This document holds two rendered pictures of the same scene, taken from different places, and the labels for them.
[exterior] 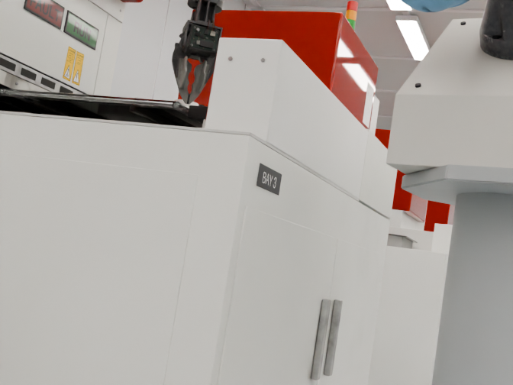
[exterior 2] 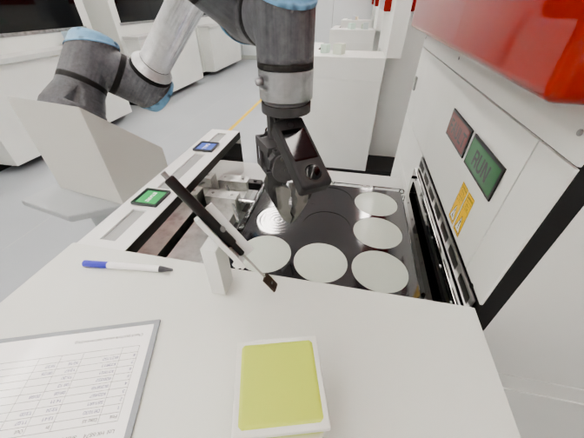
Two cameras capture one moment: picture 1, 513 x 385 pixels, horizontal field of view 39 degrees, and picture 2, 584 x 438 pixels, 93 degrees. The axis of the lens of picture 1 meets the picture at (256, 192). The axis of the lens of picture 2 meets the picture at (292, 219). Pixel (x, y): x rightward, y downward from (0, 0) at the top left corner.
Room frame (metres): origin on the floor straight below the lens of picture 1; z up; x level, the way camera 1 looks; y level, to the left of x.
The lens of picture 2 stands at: (1.86, 0.10, 1.28)
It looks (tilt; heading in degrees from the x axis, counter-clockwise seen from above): 38 degrees down; 170
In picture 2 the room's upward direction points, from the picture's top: straight up
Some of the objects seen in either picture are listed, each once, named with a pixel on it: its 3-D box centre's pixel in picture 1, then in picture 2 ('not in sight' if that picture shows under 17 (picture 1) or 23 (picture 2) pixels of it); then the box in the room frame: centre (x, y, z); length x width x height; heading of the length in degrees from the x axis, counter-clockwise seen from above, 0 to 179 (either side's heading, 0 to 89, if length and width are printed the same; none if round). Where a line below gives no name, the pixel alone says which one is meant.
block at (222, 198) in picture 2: not in sight; (222, 198); (1.26, 0.03, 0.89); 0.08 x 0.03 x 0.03; 68
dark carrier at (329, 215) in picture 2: (136, 122); (326, 226); (1.42, 0.25, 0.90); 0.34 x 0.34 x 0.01; 69
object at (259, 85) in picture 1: (301, 133); (189, 194); (1.22, -0.06, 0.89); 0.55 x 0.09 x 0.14; 158
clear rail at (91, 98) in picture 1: (85, 98); (332, 184); (1.25, 0.32, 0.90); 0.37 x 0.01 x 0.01; 68
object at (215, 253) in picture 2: not in sight; (227, 255); (1.60, 0.06, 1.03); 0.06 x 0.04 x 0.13; 68
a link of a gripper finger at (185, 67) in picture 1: (185, 78); (294, 195); (1.44, 0.18, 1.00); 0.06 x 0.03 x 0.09; 14
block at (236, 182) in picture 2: not in sight; (235, 182); (1.19, 0.06, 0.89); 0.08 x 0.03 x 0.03; 68
